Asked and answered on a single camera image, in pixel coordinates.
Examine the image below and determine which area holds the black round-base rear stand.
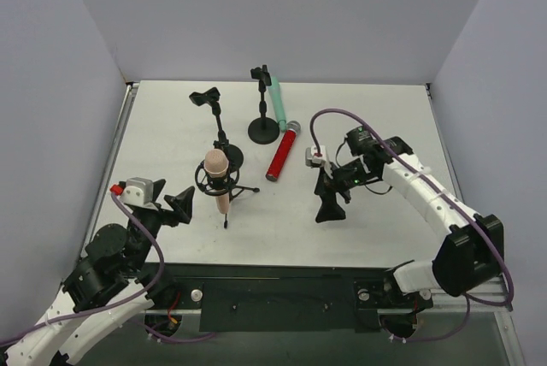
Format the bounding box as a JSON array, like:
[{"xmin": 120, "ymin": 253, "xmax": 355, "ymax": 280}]
[{"xmin": 247, "ymin": 64, "xmax": 279, "ymax": 145}]

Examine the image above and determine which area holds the black tripod shock-mount stand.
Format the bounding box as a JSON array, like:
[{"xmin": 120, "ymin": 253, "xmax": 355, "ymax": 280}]
[{"xmin": 194, "ymin": 159, "xmax": 260, "ymax": 229}]

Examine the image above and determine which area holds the black round-base clip stand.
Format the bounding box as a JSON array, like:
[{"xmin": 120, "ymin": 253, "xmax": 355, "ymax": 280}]
[{"xmin": 189, "ymin": 87, "xmax": 244, "ymax": 170}]

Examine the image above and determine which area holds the mint green microphone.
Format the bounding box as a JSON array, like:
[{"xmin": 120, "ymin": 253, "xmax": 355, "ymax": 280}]
[{"xmin": 268, "ymin": 76, "xmax": 287, "ymax": 133}]

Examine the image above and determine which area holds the pink microphone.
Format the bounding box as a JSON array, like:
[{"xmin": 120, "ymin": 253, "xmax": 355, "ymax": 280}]
[{"xmin": 204, "ymin": 149, "xmax": 230, "ymax": 216}]

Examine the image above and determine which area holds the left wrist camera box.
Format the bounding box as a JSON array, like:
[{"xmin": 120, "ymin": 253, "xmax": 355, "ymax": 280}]
[{"xmin": 110, "ymin": 177, "xmax": 156, "ymax": 210}]

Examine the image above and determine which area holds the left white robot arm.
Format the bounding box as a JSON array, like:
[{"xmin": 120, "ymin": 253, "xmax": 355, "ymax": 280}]
[{"xmin": 1, "ymin": 178, "xmax": 195, "ymax": 365}]

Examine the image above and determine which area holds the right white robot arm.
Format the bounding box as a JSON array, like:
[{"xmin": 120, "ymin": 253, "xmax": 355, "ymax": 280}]
[{"xmin": 305, "ymin": 134, "xmax": 509, "ymax": 297}]

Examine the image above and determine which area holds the red glitter microphone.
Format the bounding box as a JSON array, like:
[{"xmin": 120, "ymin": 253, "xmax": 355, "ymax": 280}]
[{"xmin": 266, "ymin": 121, "xmax": 301, "ymax": 182}]

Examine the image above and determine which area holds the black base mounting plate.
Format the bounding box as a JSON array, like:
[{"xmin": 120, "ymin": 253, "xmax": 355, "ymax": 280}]
[{"xmin": 151, "ymin": 263, "xmax": 433, "ymax": 333}]

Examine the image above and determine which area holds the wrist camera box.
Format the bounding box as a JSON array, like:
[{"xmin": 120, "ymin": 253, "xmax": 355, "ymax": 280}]
[
  {"xmin": 110, "ymin": 177, "xmax": 156, "ymax": 210},
  {"xmin": 305, "ymin": 145, "xmax": 330, "ymax": 168}
]

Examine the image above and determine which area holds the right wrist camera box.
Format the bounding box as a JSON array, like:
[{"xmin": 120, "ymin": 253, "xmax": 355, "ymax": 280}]
[{"xmin": 305, "ymin": 145, "xmax": 330, "ymax": 168}]

